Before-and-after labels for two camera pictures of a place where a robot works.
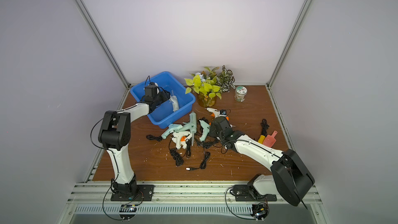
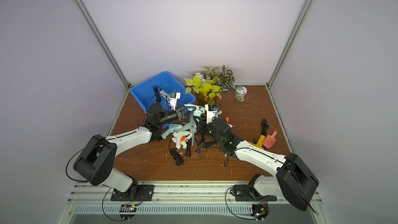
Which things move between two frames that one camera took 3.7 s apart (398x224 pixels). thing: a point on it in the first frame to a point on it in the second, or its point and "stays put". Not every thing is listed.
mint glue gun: (206, 129) to (198, 111)
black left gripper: (164, 95) to (178, 115)
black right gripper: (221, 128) stays put
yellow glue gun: (261, 139) stays put
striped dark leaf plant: (225, 79) stays put
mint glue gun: (172, 128) stays put
